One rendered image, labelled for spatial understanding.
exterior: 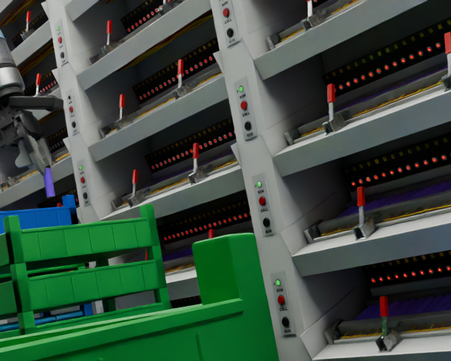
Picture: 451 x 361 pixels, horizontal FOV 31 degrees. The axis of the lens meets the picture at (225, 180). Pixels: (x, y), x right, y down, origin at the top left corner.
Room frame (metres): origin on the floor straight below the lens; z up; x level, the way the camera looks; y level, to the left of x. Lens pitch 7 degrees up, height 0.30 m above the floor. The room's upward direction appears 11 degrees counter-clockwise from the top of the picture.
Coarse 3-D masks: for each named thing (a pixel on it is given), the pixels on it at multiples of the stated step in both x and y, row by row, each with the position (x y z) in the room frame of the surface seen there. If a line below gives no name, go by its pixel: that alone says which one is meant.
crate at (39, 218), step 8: (64, 200) 1.75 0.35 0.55; (72, 200) 1.75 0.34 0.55; (40, 208) 1.69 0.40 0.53; (48, 208) 1.71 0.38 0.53; (56, 208) 1.72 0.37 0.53; (64, 208) 1.73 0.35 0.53; (72, 208) 1.75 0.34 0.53; (0, 216) 1.63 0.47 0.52; (24, 216) 1.67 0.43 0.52; (32, 216) 1.68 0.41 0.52; (40, 216) 1.69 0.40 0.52; (48, 216) 1.71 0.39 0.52; (56, 216) 1.72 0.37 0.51; (64, 216) 1.73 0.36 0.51; (72, 216) 1.75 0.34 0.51; (0, 224) 1.63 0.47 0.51; (24, 224) 1.67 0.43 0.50; (32, 224) 1.68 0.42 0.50; (40, 224) 1.69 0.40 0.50; (48, 224) 1.70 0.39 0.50; (56, 224) 1.72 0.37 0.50; (64, 224) 1.73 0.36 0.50; (72, 224) 1.74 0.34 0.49; (0, 232) 1.63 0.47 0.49
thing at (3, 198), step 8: (56, 152) 2.59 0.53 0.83; (64, 160) 2.21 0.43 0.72; (16, 168) 2.71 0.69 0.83; (24, 168) 2.73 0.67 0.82; (56, 168) 2.26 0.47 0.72; (64, 168) 2.23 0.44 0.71; (72, 168) 2.20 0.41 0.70; (8, 176) 2.69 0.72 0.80; (32, 176) 2.37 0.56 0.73; (40, 176) 2.34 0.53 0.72; (56, 176) 2.28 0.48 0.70; (64, 176) 2.25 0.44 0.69; (0, 184) 2.65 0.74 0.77; (16, 184) 2.46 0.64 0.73; (24, 184) 2.43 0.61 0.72; (32, 184) 2.39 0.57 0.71; (40, 184) 2.36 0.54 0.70; (0, 192) 2.67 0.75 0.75; (8, 192) 2.53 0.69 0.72; (16, 192) 2.49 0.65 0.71; (24, 192) 2.45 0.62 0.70; (32, 192) 2.42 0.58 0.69; (0, 200) 2.59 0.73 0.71; (8, 200) 2.55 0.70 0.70; (16, 200) 2.51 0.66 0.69
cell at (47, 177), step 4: (48, 168) 1.75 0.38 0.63; (48, 172) 1.75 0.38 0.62; (44, 176) 1.75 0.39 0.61; (48, 176) 1.75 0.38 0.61; (44, 180) 1.75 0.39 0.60; (48, 180) 1.75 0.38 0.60; (52, 180) 1.76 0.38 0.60; (44, 184) 1.75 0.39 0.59; (48, 184) 1.75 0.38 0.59; (52, 184) 1.75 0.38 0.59; (48, 188) 1.75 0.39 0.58; (52, 188) 1.75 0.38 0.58; (48, 192) 1.75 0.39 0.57; (52, 192) 1.75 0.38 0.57; (48, 196) 1.75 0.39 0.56; (52, 196) 1.76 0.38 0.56
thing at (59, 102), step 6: (12, 96) 1.75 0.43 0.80; (18, 96) 1.74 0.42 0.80; (48, 96) 1.73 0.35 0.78; (54, 96) 1.73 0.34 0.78; (12, 102) 1.74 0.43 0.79; (18, 102) 1.74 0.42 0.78; (24, 102) 1.73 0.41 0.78; (30, 102) 1.73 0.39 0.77; (36, 102) 1.73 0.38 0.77; (42, 102) 1.72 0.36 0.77; (48, 102) 1.72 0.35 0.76; (54, 102) 1.72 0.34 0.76; (60, 102) 1.74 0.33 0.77; (18, 108) 1.77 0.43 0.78; (24, 108) 1.76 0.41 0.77; (30, 108) 1.76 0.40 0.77; (36, 108) 1.75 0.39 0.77; (42, 108) 1.74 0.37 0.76; (48, 108) 1.73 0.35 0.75; (54, 108) 1.73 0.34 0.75; (60, 108) 1.75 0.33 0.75
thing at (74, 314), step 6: (66, 312) 1.72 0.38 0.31; (72, 312) 1.73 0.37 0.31; (78, 312) 1.74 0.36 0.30; (36, 318) 1.68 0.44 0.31; (42, 318) 1.68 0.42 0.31; (48, 318) 1.69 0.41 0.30; (54, 318) 1.70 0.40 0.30; (60, 318) 1.71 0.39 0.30; (66, 318) 1.72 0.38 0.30; (0, 324) 1.62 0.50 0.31; (6, 324) 1.63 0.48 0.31; (12, 324) 1.63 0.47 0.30; (18, 324) 1.64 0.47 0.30; (36, 324) 1.67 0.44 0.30; (0, 330) 1.62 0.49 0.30; (6, 330) 1.63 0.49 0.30
